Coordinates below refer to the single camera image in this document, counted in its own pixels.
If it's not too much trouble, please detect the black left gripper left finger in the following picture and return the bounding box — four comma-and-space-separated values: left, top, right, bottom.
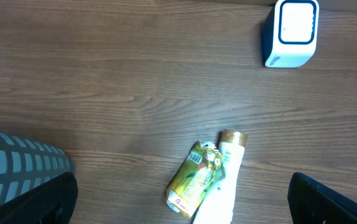
0, 172, 78, 224

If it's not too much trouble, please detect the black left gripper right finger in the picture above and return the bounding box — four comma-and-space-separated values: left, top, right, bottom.
287, 172, 357, 224

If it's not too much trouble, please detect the white tube gold cap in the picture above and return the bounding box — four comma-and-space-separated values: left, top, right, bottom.
192, 129, 248, 224

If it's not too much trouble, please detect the white barcode scanner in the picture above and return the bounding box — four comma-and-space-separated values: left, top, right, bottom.
261, 0, 320, 68

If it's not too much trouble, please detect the grey plastic basket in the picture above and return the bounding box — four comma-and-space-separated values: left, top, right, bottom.
0, 132, 75, 206

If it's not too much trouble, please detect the brown cardboard backdrop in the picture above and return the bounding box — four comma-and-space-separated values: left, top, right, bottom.
192, 0, 357, 12

